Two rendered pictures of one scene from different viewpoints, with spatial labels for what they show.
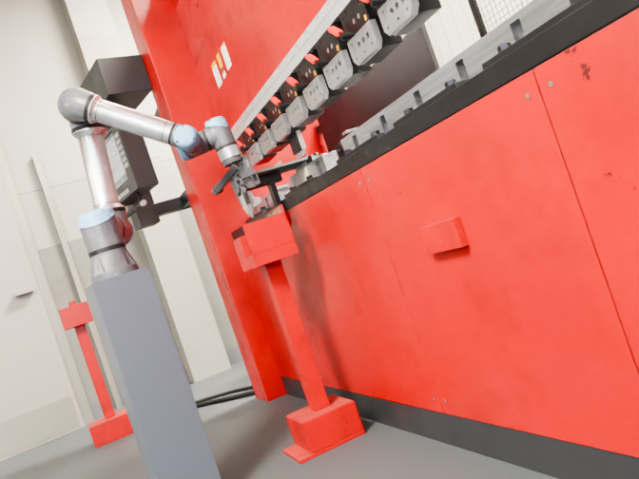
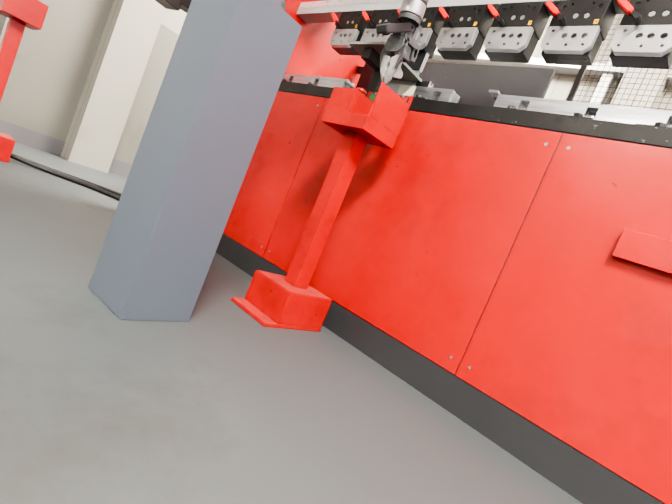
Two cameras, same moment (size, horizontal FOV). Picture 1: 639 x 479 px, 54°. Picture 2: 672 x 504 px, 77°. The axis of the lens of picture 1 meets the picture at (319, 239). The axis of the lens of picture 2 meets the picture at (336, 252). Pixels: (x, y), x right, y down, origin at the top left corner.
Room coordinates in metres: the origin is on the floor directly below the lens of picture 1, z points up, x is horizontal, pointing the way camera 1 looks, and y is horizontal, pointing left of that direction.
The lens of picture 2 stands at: (0.91, 0.76, 0.39)
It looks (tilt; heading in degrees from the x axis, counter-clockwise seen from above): 5 degrees down; 333
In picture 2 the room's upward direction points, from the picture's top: 22 degrees clockwise
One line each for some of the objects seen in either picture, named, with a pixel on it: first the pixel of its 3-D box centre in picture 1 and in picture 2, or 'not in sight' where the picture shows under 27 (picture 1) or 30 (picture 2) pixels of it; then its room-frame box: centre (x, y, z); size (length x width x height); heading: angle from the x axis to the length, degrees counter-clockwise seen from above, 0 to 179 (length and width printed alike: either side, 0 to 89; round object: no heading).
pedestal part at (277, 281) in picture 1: (295, 335); (325, 211); (2.22, 0.19, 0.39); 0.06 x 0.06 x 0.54; 21
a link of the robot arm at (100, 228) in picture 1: (100, 228); not in sight; (2.02, 0.65, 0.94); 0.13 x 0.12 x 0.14; 3
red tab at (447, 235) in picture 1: (442, 236); (655, 253); (1.48, -0.28, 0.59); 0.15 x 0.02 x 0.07; 22
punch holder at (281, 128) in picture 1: (284, 116); (420, 33); (2.52, -0.03, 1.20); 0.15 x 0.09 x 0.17; 22
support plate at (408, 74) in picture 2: (269, 172); (386, 62); (2.44, 0.10, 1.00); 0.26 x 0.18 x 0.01; 112
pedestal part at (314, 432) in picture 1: (318, 427); (282, 299); (2.21, 0.22, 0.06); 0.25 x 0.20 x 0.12; 111
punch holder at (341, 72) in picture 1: (342, 56); (576, 32); (1.96, -0.25, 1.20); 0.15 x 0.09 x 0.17; 22
